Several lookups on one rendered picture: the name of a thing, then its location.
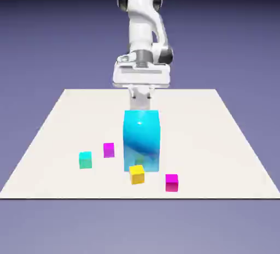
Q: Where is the large cyan box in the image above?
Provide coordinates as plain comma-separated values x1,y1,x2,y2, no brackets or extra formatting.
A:
122,109,161,173

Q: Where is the small yellow cube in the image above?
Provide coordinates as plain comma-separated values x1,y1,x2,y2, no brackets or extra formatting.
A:
129,164,145,185

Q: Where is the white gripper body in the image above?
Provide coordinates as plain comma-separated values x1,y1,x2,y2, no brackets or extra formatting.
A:
112,61,171,89

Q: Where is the small teal cube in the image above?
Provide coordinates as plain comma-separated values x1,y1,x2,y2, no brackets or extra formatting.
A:
78,151,93,170

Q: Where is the small purple cube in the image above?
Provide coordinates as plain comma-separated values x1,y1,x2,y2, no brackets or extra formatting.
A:
103,142,115,158

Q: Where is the small magenta cube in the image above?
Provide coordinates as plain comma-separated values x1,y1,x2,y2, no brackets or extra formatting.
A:
165,173,179,193

